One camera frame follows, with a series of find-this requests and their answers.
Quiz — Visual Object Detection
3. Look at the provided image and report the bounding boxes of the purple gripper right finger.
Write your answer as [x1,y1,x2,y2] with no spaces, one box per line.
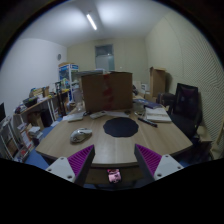
[134,144,183,181]

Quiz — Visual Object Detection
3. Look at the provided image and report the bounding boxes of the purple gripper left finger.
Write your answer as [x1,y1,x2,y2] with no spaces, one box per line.
[46,145,95,186]

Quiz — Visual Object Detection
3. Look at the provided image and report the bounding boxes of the grey computer mouse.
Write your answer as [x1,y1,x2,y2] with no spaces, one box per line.
[70,128,92,143]

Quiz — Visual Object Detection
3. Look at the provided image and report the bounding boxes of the dark round mouse pad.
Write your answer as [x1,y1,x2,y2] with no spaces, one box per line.
[103,117,139,138]

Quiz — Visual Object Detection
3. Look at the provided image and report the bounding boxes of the pink phone screen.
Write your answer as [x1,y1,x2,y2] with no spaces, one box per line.
[107,169,121,183]

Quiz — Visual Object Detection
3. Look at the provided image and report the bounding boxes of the black marker pen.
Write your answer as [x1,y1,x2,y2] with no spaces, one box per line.
[138,117,158,128]

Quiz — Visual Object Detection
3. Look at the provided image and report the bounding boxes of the white paper sheet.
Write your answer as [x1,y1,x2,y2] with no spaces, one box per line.
[63,113,83,122]

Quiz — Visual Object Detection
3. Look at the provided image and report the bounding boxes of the open white notebook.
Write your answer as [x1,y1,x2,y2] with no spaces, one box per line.
[146,108,171,122]

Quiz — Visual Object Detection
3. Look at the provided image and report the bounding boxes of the blue book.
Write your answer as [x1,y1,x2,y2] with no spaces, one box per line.
[144,101,162,109]

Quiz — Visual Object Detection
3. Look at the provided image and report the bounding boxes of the white remote control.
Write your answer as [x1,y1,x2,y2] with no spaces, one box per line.
[90,111,106,119]

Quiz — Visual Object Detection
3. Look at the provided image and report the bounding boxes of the wooden side desk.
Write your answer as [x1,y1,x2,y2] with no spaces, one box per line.
[13,91,68,130]

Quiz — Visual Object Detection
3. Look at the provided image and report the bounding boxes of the black office chair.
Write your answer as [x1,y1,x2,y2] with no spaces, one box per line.
[170,83,202,139]

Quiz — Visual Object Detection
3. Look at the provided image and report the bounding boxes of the white bookshelf with books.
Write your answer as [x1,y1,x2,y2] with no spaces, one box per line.
[0,116,33,163]

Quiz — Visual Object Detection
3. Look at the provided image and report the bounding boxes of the large brown cardboard box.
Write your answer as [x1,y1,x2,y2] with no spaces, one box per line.
[82,72,133,112]

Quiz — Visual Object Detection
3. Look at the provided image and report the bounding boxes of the tall cardboard box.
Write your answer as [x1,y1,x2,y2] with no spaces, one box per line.
[150,67,166,97]

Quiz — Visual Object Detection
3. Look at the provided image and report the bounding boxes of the blue white storage shelf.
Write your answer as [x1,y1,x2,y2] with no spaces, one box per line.
[58,62,79,101]

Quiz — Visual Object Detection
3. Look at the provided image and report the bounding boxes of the grey window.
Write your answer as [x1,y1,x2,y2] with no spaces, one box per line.
[95,44,115,71]

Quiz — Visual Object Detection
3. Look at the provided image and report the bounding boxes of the ceiling fluorescent light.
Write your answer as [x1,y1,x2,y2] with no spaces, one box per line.
[86,14,97,31]

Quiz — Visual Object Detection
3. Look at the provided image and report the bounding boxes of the round wall clock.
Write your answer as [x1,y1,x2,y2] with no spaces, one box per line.
[57,54,62,61]

